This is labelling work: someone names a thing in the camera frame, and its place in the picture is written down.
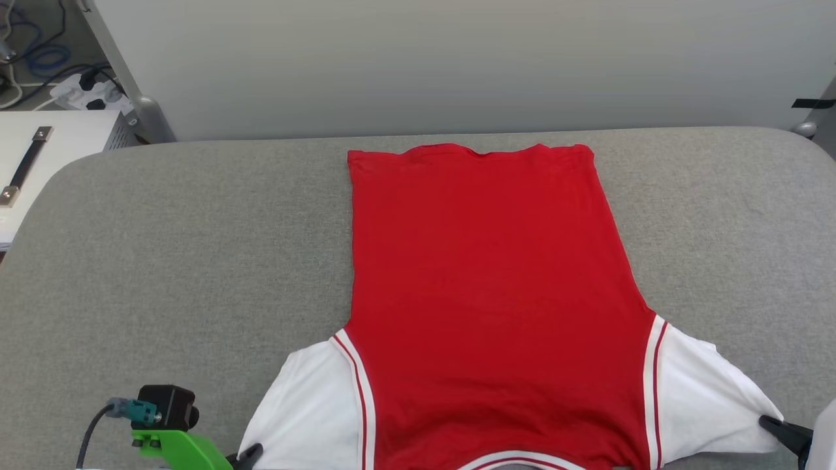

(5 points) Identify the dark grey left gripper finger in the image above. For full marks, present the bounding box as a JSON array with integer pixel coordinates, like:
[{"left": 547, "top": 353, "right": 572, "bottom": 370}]
[{"left": 225, "top": 443, "right": 264, "bottom": 470}]

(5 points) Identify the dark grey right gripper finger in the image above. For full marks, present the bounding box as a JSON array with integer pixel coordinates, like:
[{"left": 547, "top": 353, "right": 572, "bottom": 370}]
[{"left": 758, "top": 415, "right": 814, "bottom": 458}]

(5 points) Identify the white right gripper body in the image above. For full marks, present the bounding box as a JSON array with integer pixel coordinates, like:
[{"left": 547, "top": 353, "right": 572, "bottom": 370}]
[{"left": 803, "top": 398, "right": 836, "bottom": 470}]

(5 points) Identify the bright green left gripper body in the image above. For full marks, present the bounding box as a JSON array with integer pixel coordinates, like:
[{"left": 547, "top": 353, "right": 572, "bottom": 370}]
[{"left": 131, "top": 428, "right": 234, "bottom": 470}]

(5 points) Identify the red and white jersey garment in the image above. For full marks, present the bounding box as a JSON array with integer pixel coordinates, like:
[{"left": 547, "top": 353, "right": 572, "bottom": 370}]
[{"left": 238, "top": 142, "right": 784, "bottom": 470}]

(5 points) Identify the white cabinet box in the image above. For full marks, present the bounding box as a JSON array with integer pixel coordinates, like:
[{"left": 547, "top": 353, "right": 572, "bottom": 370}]
[{"left": 0, "top": 110, "right": 141, "bottom": 252}]

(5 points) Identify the white power strip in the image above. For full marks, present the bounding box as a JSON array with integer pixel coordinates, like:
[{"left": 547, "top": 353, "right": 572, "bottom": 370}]
[{"left": 50, "top": 70, "right": 133, "bottom": 112}]

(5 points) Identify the grey cable with teal connector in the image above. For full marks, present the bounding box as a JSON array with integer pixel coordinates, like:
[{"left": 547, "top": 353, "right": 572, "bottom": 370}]
[{"left": 75, "top": 397, "right": 161, "bottom": 470}]

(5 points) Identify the grey metal frame foot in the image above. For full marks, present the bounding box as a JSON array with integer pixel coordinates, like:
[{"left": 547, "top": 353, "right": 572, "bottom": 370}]
[{"left": 790, "top": 78, "right": 836, "bottom": 161}]

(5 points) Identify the black handle with metal ends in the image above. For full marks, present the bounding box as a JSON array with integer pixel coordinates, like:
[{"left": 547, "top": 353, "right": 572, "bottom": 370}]
[{"left": 0, "top": 126, "right": 54, "bottom": 208}]

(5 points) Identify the grey metal frame post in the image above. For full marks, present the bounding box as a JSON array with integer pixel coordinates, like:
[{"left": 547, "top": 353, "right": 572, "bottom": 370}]
[{"left": 77, "top": 0, "right": 177, "bottom": 144}]

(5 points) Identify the black power cable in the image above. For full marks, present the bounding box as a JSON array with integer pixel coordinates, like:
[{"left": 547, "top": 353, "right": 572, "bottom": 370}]
[{"left": 12, "top": 62, "right": 125, "bottom": 92}]

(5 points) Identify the blue coiled cable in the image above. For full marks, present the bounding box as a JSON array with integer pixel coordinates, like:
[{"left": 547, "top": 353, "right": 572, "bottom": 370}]
[{"left": 25, "top": 43, "right": 72, "bottom": 74}]

